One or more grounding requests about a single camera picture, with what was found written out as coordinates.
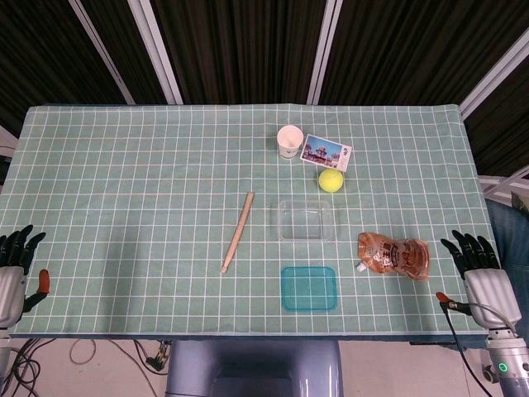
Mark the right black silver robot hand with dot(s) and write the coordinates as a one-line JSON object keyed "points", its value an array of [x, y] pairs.
{"points": [[489, 293]]}

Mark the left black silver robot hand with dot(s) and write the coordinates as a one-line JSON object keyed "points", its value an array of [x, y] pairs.
{"points": [[10, 289]]}

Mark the teal container lid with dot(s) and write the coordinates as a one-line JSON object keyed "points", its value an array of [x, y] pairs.
{"points": [[310, 289]]}

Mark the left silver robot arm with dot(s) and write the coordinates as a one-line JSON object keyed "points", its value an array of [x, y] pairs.
{"points": [[3, 351]]}

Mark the clear plastic container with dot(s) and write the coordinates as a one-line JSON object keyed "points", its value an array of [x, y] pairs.
{"points": [[306, 219]]}

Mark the person in blue jeans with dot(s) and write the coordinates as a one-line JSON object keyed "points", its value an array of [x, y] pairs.
{"points": [[510, 231]]}

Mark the orange sauce pouch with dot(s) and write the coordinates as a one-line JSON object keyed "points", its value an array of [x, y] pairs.
{"points": [[396, 256]]}

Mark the green checkered tablecloth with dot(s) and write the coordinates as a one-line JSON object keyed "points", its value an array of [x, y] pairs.
{"points": [[144, 207]]}

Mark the black power plug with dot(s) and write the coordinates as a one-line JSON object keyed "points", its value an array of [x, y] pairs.
{"points": [[157, 360]]}

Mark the yellow tennis ball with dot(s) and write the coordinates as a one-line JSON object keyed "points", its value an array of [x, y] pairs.
{"points": [[331, 180]]}

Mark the postcard with building photo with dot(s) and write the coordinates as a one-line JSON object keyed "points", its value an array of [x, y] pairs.
{"points": [[326, 152]]}

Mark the wooden stick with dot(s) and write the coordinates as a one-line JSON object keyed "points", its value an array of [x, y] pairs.
{"points": [[237, 231]]}

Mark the blue-grey robot torso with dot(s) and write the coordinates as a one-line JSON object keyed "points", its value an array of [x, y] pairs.
{"points": [[256, 368]]}

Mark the white paper cup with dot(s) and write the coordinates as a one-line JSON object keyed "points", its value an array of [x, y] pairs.
{"points": [[289, 142]]}

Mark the black pleated curtain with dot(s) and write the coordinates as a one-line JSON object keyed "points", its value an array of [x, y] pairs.
{"points": [[248, 41]]}

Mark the white metal frame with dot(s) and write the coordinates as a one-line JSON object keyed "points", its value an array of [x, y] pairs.
{"points": [[500, 184]]}

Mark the white metal post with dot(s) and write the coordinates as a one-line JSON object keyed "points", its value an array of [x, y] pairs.
{"points": [[101, 54], [324, 49], [157, 49], [496, 70]]}

